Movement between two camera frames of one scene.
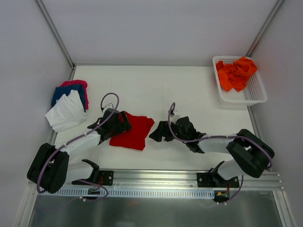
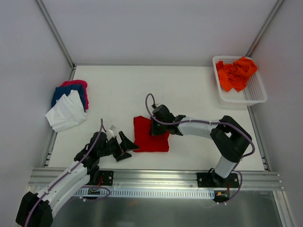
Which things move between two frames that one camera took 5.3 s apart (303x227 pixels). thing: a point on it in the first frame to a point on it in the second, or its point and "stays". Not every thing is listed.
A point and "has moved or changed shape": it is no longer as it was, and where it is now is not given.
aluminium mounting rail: [178, 179] stays
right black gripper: [168, 130] to [155, 127]
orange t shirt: [235, 75] stays
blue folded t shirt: [59, 91] stays
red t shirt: [134, 138] has moved or changed shape
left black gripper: [123, 120] to [119, 147]
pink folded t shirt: [76, 82] stays
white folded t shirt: [68, 111] stays
